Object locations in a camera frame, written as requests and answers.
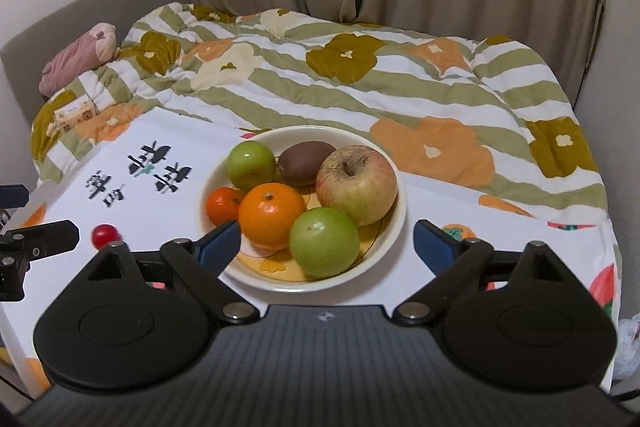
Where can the pink plush toy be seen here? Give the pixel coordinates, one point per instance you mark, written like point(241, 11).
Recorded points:
point(75, 57)

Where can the white plastic bag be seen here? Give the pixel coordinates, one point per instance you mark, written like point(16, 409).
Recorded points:
point(629, 347)

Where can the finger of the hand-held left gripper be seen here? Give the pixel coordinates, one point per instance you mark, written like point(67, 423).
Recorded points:
point(50, 235)
point(12, 196)

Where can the large orange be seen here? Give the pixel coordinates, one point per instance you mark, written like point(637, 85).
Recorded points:
point(270, 214)

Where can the pale red apple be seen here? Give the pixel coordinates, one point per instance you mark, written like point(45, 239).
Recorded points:
point(356, 184)

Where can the small tissue pack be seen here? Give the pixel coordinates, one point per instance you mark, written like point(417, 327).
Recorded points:
point(74, 117)

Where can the brown kiwi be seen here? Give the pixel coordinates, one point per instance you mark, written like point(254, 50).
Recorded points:
point(305, 164)

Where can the small tangerine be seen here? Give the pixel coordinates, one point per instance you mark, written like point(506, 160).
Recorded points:
point(224, 206)

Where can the green apple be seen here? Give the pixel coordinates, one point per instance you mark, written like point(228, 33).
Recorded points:
point(325, 242)
point(250, 164)

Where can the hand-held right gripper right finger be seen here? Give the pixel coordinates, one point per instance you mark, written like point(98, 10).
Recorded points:
point(432, 240)

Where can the beige upholstered headboard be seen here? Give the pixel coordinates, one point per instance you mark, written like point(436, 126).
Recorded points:
point(60, 12)

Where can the striped floral blanket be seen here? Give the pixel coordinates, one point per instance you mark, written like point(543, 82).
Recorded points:
point(400, 92)

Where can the white printed tablecloth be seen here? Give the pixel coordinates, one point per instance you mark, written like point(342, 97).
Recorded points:
point(500, 227)

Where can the cream duck print bowl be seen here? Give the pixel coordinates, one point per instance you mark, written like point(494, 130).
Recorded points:
point(385, 227)

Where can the red cherry tomato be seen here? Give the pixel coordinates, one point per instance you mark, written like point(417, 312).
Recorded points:
point(105, 234)

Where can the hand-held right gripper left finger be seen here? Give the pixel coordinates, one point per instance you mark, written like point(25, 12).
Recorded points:
point(222, 243)

